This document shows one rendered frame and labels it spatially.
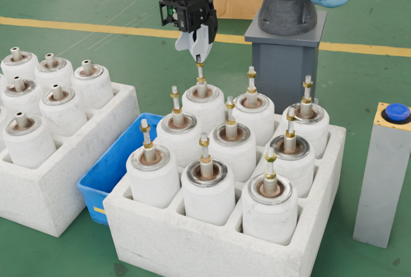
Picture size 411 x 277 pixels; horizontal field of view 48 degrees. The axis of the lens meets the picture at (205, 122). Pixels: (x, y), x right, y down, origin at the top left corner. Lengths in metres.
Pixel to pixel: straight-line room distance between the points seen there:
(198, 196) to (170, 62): 0.97
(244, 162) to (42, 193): 0.43
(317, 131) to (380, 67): 0.77
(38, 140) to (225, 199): 0.43
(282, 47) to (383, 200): 0.45
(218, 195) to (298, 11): 0.54
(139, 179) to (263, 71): 0.51
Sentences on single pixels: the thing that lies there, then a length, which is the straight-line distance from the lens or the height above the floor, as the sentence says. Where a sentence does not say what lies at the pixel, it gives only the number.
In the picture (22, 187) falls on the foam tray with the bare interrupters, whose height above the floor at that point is 0.15.
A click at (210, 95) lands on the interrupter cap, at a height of 0.25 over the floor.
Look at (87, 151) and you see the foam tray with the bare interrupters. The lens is 1.13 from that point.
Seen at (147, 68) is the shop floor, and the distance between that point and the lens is 1.70.
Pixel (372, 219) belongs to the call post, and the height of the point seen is 0.08.
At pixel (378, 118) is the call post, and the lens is 0.88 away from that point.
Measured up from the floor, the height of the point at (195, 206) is 0.21.
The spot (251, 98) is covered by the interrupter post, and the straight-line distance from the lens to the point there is 0.99.
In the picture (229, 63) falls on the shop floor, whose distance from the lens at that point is 1.67.
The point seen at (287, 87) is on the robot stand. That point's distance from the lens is 1.24.
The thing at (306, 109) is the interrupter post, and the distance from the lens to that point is 0.96.
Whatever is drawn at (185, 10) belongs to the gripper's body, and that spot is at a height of 0.48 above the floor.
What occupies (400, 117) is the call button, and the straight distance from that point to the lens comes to 0.87.
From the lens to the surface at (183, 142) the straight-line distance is 0.93.
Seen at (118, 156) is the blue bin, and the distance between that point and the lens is 1.18.
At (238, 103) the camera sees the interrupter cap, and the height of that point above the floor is 0.25.
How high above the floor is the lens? 0.81
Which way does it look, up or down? 36 degrees down
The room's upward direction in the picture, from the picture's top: 5 degrees counter-clockwise
